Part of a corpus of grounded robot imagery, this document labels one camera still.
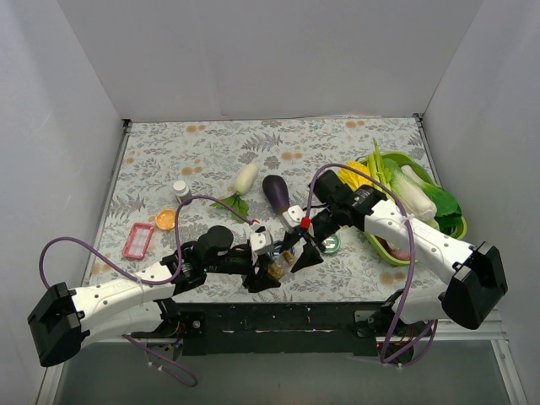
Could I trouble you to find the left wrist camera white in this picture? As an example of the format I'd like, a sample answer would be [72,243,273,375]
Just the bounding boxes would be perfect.
[249,230,274,256]

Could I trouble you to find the orange round pill box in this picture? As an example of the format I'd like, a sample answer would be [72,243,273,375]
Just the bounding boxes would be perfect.
[155,208,176,231]

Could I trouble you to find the celery stalks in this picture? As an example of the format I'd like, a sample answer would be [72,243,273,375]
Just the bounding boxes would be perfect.
[368,139,402,196]

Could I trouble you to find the green round pill box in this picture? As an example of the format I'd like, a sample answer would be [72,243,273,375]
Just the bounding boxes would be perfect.
[322,234,341,256]

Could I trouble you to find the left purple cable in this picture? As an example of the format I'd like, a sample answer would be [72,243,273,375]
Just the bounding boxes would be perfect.
[40,194,261,388]

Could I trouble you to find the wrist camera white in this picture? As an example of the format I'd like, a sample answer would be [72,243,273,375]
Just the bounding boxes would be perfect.
[249,230,274,256]
[281,205,313,234]

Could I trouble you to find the black front rail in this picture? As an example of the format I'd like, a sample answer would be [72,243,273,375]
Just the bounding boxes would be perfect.
[133,299,393,356]

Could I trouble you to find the pink rectangular pill box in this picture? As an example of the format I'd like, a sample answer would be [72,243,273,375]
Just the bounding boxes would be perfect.
[122,223,154,260]

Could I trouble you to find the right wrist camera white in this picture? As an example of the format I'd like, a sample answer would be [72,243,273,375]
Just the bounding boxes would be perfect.
[281,205,313,234]

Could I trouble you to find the green vegetable basket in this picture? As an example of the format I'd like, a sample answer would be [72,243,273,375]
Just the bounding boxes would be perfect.
[365,152,467,267]

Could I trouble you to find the napa cabbage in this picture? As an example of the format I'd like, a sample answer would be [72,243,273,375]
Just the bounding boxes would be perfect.
[389,166,436,222]

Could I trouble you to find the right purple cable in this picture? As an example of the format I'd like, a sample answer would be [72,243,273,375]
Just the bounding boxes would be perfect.
[303,163,438,366]

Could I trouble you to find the blue round pill box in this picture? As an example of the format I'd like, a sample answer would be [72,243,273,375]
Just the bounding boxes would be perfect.
[271,240,283,257]

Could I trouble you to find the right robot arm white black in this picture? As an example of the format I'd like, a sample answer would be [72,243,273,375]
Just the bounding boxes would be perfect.
[282,170,508,336]

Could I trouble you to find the floral table mat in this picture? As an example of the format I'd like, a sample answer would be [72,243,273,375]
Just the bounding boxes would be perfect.
[84,117,429,303]

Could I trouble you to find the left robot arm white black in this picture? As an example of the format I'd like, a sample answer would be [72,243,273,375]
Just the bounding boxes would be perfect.
[27,225,280,367]

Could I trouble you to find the white radish with leaves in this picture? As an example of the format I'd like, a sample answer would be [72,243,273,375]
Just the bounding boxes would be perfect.
[211,163,259,223]

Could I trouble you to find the white blue pill bottle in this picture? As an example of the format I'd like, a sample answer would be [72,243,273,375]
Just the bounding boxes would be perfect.
[172,180,192,203]

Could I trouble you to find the purple cable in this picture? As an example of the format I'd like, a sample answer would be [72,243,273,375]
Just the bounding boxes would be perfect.
[303,163,438,366]
[40,194,261,388]

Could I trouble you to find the amber pill bottle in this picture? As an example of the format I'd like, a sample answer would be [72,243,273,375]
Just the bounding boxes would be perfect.
[268,251,295,281]

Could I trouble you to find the green bok choy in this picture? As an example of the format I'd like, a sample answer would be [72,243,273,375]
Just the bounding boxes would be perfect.
[420,182,462,230]

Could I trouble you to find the purple eggplant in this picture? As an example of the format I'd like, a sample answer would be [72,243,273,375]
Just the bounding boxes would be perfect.
[262,175,290,215]

